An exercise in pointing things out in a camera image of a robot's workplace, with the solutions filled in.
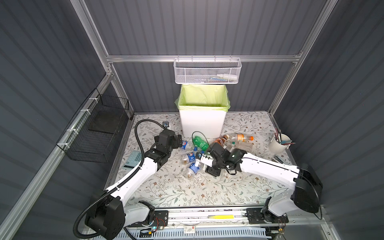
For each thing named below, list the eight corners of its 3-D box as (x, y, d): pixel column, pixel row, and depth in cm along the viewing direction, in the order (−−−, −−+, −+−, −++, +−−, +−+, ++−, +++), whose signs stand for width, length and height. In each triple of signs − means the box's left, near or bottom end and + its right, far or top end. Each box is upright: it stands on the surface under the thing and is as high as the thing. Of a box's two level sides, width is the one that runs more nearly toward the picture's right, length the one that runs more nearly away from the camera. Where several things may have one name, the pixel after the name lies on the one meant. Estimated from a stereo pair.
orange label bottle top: (236, 145, 103) (237, 141, 99) (231, 138, 107) (233, 134, 103) (252, 140, 105) (254, 136, 102) (247, 133, 109) (249, 129, 106)
